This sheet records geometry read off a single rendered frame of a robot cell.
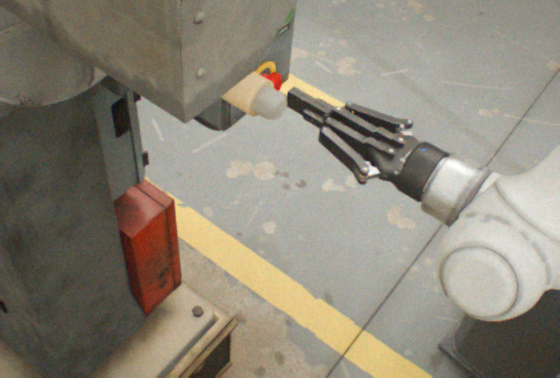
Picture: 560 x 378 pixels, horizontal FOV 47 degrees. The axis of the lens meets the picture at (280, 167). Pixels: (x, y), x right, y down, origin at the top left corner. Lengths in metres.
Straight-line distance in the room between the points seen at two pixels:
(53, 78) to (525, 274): 0.48
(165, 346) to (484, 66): 1.75
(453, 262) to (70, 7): 0.43
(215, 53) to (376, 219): 1.77
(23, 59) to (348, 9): 2.29
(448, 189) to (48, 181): 0.56
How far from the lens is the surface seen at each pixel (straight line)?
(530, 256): 0.63
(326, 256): 1.94
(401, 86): 2.50
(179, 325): 1.48
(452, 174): 0.82
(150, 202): 1.26
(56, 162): 0.99
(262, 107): 0.51
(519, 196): 0.66
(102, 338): 1.41
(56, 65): 0.66
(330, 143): 0.87
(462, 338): 1.79
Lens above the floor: 1.61
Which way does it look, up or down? 49 degrees down
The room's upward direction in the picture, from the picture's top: 6 degrees clockwise
